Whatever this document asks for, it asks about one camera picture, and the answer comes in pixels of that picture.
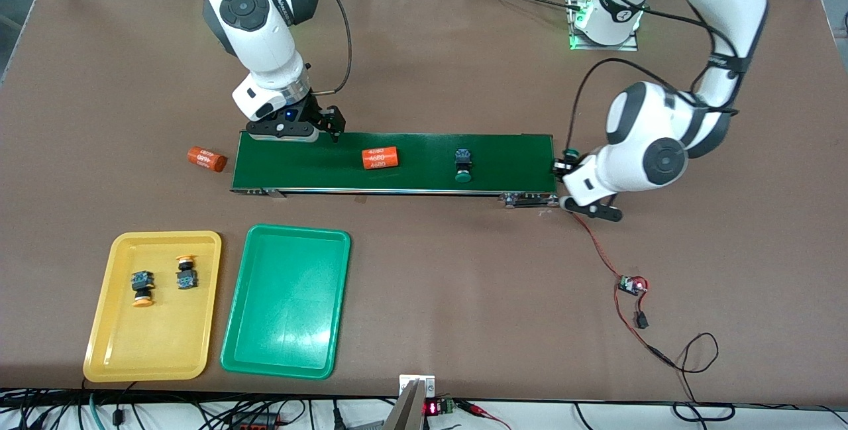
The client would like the orange cylinder white print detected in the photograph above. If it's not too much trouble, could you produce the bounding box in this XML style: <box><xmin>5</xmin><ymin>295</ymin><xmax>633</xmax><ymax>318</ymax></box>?
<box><xmin>362</xmin><ymin>146</ymin><xmax>400</xmax><ymax>170</ymax></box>
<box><xmin>187</xmin><ymin>146</ymin><xmax>228</xmax><ymax>173</ymax></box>

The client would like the yellow mushroom push button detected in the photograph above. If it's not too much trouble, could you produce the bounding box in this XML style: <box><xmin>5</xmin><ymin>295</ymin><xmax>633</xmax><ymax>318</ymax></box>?
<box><xmin>175</xmin><ymin>255</ymin><xmax>199</xmax><ymax>290</ymax></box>
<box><xmin>129</xmin><ymin>271</ymin><xmax>156</xmax><ymax>308</ymax></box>

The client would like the green conveyor belt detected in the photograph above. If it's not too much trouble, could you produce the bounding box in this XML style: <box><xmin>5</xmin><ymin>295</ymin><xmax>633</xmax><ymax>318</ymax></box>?
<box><xmin>230</xmin><ymin>130</ymin><xmax>561</xmax><ymax>209</ymax></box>

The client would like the green plastic tray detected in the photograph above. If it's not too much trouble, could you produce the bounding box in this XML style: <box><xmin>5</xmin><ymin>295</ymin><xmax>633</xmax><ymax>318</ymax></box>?
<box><xmin>220</xmin><ymin>224</ymin><xmax>352</xmax><ymax>380</ymax></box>

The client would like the red clip lead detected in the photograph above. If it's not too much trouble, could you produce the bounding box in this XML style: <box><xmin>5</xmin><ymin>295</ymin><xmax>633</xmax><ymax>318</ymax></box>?
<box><xmin>457</xmin><ymin>401</ymin><xmax>514</xmax><ymax>430</ymax></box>

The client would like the yellow plastic tray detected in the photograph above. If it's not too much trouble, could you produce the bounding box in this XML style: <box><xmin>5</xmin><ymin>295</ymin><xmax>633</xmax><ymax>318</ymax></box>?
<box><xmin>83</xmin><ymin>231</ymin><xmax>223</xmax><ymax>383</ymax></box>

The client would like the black power strip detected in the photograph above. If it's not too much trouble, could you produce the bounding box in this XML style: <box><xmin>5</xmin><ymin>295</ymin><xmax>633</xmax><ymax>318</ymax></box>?
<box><xmin>229</xmin><ymin>412</ymin><xmax>282</xmax><ymax>430</ymax></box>

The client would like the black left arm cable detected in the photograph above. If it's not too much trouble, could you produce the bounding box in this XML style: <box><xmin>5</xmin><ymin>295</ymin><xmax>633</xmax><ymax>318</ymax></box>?
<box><xmin>566</xmin><ymin>0</ymin><xmax>753</xmax><ymax>152</ymax></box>

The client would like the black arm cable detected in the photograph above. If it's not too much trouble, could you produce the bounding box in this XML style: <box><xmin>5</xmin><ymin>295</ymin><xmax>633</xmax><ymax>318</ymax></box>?
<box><xmin>566</xmin><ymin>0</ymin><xmax>753</xmax><ymax>152</ymax></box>
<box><xmin>265</xmin><ymin>0</ymin><xmax>353</xmax><ymax>96</ymax></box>

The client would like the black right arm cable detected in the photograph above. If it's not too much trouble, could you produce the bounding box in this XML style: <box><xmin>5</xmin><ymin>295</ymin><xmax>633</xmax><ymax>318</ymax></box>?
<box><xmin>265</xmin><ymin>0</ymin><xmax>353</xmax><ymax>96</ymax></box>

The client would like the red black conveyor cable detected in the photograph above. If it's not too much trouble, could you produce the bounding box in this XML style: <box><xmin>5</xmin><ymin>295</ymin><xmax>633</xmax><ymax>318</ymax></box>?
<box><xmin>571</xmin><ymin>213</ymin><xmax>676</xmax><ymax>368</ymax></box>

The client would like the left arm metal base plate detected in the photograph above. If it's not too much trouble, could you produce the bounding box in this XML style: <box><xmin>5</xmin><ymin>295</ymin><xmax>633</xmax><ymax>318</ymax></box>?
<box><xmin>568</xmin><ymin>0</ymin><xmax>640</xmax><ymax>52</ymax></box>

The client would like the thin black looped cable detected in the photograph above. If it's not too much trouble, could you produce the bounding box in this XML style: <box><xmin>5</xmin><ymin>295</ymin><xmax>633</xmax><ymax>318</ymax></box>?
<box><xmin>653</xmin><ymin>333</ymin><xmax>736</xmax><ymax>421</ymax></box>

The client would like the silver mounting bracket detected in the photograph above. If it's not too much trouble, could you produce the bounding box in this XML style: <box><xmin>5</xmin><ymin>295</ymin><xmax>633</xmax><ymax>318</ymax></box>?
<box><xmin>384</xmin><ymin>374</ymin><xmax>436</xmax><ymax>430</ymax></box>

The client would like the teal cable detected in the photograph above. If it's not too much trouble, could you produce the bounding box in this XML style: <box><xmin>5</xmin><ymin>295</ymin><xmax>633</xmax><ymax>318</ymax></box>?
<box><xmin>89</xmin><ymin>394</ymin><xmax>110</xmax><ymax>430</ymax></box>

